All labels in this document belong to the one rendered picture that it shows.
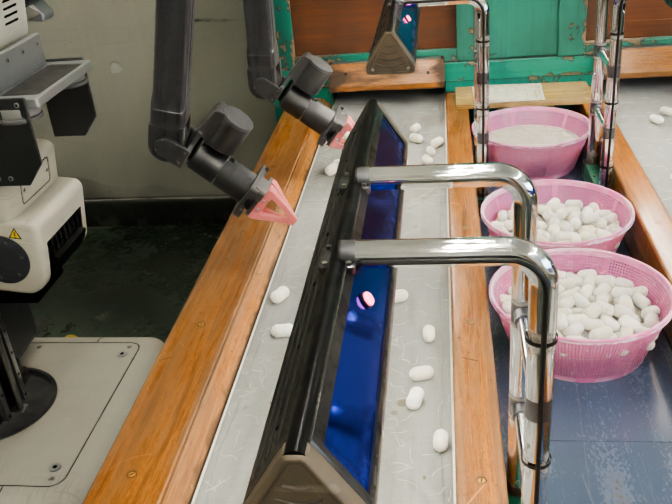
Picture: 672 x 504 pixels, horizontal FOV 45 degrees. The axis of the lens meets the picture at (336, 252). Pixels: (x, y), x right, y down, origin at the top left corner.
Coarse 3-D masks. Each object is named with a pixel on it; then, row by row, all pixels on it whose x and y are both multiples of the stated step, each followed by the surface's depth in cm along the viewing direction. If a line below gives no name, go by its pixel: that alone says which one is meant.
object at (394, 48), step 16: (384, 16) 149; (400, 16) 142; (416, 16) 158; (384, 32) 129; (400, 32) 135; (416, 32) 147; (384, 48) 130; (400, 48) 130; (416, 48) 140; (368, 64) 131; (384, 64) 131; (400, 64) 131
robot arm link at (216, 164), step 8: (200, 144) 132; (208, 144) 132; (192, 152) 134; (200, 152) 132; (208, 152) 133; (216, 152) 133; (192, 160) 132; (200, 160) 132; (208, 160) 132; (216, 160) 133; (224, 160) 133; (192, 168) 134; (200, 168) 133; (208, 168) 133; (216, 168) 133; (208, 176) 134
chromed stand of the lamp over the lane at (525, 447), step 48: (528, 192) 75; (384, 240) 63; (432, 240) 62; (480, 240) 62; (528, 240) 62; (528, 288) 79; (528, 336) 65; (528, 384) 67; (528, 432) 69; (528, 480) 72
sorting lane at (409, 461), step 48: (432, 192) 162; (288, 240) 148; (288, 288) 133; (432, 288) 129; (240, 384) 111; (432, 384) 108; (240, 432) 102; (384, 432) 100; (432, 432) 99; (240, 480) 95; (384, 480) 93; (432, 480) 92
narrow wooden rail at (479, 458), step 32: (448, 96) 207; (448, 128) 187; (448, 160) 170; (448, 192) 156; (480, 288) 123; (480, 320) 116; (480, 352) 109; (480, 384) 103; (480, 416) 97; (480, 448) 93; (480, 480) 88
